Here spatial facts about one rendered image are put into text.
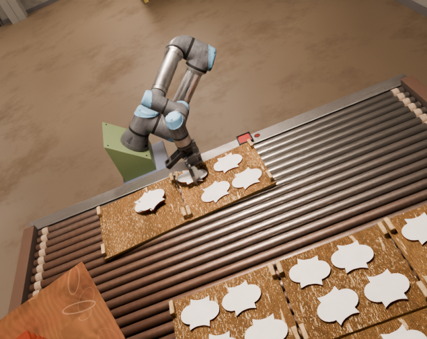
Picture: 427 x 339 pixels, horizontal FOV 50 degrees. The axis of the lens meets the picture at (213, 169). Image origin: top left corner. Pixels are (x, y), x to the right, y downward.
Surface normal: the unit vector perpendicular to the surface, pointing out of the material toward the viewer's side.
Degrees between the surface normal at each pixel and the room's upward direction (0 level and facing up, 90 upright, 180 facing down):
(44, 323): 0
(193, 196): 0
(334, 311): 0
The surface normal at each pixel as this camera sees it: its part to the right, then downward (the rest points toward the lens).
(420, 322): -0.32, -0.72
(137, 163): 0.22, 0.58
